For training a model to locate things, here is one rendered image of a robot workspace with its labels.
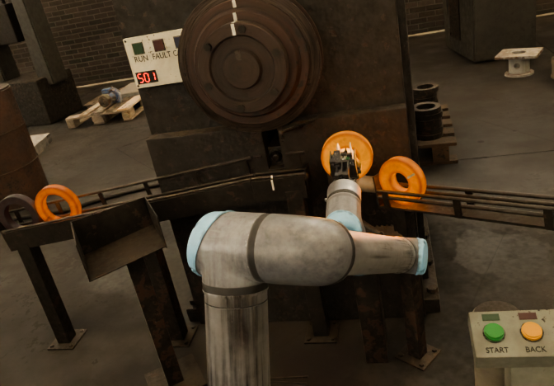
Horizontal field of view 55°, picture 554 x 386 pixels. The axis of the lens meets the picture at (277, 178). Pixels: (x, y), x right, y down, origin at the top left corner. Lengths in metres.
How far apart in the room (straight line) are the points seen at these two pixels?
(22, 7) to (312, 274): 6.39
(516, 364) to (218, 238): 0.71
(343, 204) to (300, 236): 0.51
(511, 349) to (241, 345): 0.60
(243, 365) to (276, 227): 0.25
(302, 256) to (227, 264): 0.13
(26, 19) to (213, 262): 6.28
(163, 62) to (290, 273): 1.27
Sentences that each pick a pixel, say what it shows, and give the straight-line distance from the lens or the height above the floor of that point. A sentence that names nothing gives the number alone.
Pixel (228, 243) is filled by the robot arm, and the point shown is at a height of 1.01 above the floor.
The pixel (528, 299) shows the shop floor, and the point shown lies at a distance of 2.37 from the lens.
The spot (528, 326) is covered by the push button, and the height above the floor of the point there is 0.61.
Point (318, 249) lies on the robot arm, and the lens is 0.85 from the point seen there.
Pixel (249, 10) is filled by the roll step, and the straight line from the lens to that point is 1.69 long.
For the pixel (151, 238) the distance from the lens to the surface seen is 1.90.
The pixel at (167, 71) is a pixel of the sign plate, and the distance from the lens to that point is 1.99.
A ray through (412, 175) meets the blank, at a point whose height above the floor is 0.74.
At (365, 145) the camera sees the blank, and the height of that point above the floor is 0.86.
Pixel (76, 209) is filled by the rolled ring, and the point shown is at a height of 0.64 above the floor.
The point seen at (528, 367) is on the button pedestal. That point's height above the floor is 0.54.
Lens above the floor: 1.43
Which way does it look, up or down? 23 degrees down
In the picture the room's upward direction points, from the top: 11 degrees counter-clockwise
